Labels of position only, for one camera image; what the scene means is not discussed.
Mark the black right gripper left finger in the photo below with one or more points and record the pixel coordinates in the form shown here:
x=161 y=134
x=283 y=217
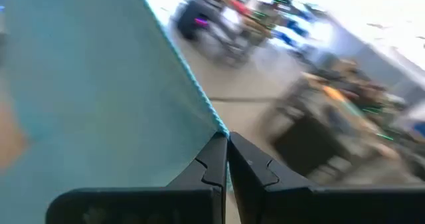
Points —
x=199 y=190

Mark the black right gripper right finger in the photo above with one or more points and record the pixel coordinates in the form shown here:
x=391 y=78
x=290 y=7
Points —
x=265 y=190

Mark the blue microfiber towel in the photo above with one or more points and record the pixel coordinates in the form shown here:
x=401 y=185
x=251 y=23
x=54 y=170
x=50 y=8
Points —
x=99 y=84

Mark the cluttered work desk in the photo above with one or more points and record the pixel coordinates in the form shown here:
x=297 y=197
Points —
x=232 y=28
x=332 y=127

